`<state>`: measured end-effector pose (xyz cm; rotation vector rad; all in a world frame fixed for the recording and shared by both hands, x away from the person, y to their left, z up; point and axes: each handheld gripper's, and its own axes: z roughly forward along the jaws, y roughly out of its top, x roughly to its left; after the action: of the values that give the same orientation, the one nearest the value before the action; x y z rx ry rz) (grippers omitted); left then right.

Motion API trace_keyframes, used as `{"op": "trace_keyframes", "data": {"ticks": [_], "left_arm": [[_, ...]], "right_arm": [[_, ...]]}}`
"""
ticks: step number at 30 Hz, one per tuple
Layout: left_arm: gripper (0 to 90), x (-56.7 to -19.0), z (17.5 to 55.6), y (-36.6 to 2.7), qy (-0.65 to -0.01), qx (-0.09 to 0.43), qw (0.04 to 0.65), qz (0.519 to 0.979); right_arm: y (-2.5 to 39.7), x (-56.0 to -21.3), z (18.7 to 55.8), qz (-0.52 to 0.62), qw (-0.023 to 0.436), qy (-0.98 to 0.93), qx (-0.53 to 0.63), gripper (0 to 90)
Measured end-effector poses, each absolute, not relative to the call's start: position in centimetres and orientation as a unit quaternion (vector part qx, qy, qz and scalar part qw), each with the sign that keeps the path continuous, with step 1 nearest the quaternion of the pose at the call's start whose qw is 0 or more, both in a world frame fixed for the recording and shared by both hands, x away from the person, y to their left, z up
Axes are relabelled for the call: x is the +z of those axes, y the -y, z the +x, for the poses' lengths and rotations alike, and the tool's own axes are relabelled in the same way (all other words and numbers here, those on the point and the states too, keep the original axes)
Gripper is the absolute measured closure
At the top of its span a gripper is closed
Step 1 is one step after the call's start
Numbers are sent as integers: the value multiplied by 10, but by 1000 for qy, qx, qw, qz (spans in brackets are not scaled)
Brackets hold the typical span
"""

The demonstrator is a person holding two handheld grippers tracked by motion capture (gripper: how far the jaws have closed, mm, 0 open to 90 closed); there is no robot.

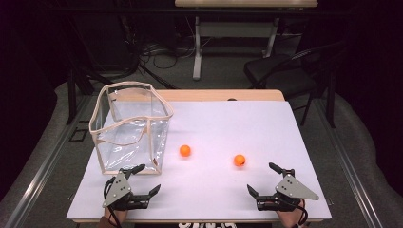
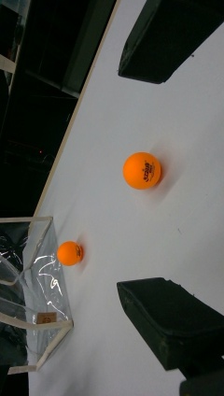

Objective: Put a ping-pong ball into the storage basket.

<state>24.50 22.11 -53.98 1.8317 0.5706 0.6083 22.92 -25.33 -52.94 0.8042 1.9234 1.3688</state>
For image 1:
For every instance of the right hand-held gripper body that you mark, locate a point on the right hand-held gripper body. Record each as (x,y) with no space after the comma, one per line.
(294,190)

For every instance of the silver floor rail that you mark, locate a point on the silver floor rail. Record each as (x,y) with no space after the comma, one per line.
(41,171)
(351,164)

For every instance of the black metal stand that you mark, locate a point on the black metal stand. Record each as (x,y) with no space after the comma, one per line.
(72,95)

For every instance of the person's left hand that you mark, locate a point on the person's left hand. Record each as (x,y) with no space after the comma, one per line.
(111,218)

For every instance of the white-legged desk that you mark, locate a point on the white-legged desk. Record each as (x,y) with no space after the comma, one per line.
(234,30)

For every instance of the person's right hand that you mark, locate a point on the person's right hand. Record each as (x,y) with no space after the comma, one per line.
(290,219)

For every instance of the orange ping-pong ball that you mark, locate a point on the orange ping-pong ball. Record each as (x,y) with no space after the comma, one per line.
(185,150)
(239,160)

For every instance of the black chair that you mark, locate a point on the black chair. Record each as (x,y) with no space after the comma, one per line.
(278,74)

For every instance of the person's black printed shirt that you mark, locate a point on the person's black printed shirt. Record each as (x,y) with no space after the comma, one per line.
(206,225)

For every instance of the wooden table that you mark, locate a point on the wooden table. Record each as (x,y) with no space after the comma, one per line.
(206,95)

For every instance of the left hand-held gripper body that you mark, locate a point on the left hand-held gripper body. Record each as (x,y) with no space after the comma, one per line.
(119,190)

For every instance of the transparent bag with beige trim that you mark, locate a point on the transparent bag with beige trim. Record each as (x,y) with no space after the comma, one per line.
(126,144)

